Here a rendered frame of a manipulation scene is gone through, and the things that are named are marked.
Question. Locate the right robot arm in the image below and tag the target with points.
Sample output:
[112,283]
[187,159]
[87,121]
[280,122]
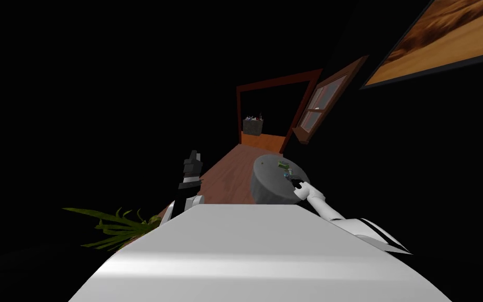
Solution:
[350,224]

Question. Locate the round grey table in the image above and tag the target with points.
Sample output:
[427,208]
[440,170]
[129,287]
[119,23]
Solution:
[271,184]

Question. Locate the small green object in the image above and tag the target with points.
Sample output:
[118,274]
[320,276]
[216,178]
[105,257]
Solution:
[284,166]

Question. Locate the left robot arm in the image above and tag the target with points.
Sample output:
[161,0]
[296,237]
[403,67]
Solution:
[188,189]

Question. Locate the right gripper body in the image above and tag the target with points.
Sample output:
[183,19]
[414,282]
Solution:
[297,183]

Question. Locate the brown framed window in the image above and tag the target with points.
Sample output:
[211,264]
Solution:
[321,102]

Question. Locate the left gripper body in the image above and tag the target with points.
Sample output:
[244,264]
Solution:
[193,167]

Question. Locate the green leafy plant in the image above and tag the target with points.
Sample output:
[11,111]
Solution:
[120,228]

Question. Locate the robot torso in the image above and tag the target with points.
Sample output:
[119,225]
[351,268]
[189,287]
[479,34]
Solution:
[250,260]

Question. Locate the framed brown landscape picture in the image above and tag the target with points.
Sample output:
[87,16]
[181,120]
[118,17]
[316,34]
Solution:
[447,37]

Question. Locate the grey cabinet with items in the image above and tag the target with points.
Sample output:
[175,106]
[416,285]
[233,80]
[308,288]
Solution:
[253,126]

